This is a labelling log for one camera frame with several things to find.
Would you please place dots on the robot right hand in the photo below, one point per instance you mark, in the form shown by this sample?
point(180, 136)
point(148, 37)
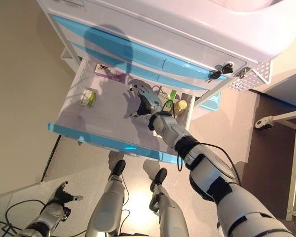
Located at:
point(149, 101)

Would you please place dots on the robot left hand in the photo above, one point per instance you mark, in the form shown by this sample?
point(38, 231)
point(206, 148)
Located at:
point(64, 195)

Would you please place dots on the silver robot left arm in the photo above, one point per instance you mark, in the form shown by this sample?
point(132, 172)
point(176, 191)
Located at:
point(49, 214)

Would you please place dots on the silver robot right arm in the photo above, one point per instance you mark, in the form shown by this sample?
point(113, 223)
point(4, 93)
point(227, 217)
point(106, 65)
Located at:
point(212, 172)

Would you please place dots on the yellow medicine bottle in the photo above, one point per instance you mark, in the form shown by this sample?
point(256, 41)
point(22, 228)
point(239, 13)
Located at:
point(181, 106)

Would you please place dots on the purple white medicine box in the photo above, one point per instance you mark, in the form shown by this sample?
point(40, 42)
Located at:
point(103, 70)

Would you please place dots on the small green medicine box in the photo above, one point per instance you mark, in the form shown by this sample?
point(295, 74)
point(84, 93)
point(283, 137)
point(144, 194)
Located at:
point(88, 98)

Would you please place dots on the white box green stripe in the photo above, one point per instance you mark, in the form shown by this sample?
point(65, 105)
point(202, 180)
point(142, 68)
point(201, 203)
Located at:
point(172, 95)

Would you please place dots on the silver robot left leg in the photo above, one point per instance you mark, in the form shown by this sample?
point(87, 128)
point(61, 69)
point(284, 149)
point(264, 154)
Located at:
point(108, 202)

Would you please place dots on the silver robot leg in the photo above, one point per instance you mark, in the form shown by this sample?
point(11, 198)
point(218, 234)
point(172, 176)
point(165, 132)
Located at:
point(108, 202)
point(167, 209)

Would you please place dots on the white bin blue lid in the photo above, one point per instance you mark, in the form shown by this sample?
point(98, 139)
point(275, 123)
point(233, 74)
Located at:
point(212, 103)

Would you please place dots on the black key in lock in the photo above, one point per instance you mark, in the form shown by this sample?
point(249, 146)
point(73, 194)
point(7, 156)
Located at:
point(227, 69)

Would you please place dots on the white cart side bin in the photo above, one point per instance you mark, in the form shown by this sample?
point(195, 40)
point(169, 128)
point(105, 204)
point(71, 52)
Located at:
point(67, 59)

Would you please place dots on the white medical cart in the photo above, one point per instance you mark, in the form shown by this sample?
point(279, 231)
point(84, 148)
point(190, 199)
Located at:
point(212, 29)

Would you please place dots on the silver cart latch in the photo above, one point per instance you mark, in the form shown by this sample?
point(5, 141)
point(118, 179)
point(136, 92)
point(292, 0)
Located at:
point(243, 72)

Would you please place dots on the silver robot right leg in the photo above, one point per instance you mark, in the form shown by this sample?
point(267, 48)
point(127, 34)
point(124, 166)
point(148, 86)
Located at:
point(167, 209)

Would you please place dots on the white perforated side basket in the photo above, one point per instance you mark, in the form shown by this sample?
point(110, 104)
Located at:
point(251, 79)

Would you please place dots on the bed caster wheel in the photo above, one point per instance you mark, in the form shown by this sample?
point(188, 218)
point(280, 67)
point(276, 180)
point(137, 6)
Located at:
point(262, 123)

